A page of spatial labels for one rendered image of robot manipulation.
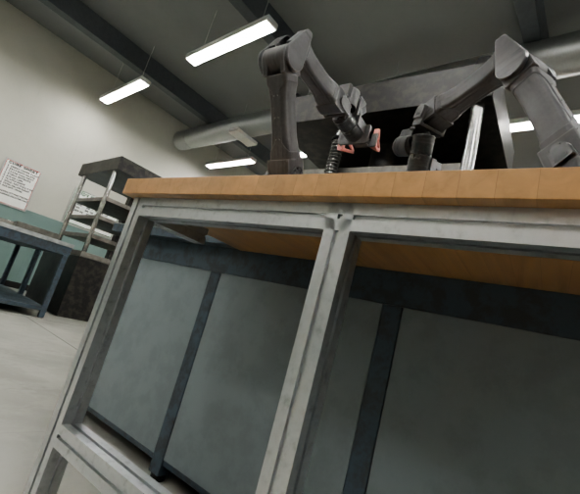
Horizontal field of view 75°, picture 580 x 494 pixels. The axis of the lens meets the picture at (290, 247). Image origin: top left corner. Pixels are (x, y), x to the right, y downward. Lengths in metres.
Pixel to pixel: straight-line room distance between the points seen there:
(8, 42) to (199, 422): 7.53
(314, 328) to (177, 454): 0.87
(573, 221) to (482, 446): 0.53
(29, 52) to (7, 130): 1.39
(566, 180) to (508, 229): 0.08
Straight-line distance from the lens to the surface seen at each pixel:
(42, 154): 7.93
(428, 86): 2.22
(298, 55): 0.98
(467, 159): 1.95
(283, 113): 0.94
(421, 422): 0.93
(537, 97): 0.85
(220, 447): 1.22
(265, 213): 0.68
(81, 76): 8.44
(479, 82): 1.00
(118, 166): 5.27
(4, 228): 4.47
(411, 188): 0.53
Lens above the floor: 0.55
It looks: 12 degrees up
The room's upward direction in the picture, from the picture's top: 15 degrees clockwise
